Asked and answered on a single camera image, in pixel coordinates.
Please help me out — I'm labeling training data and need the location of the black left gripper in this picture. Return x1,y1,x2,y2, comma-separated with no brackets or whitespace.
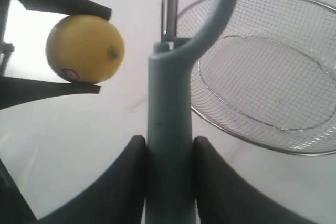
1,0,112,109

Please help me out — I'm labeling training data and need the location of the teal handled vegetable peeler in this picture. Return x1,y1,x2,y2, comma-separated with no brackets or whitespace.
145,0,237,223

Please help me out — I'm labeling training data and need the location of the oval wire mesh basket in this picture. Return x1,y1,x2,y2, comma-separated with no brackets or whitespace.
191,0,335,156

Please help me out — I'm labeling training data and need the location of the yellow lemon with sticker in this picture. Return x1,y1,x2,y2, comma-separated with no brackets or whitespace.
45,15,125,84

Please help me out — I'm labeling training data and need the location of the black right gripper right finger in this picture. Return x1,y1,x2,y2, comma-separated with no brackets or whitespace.
193,136,310,223

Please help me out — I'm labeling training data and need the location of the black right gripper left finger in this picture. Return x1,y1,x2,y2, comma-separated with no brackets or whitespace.
38,135,147,224

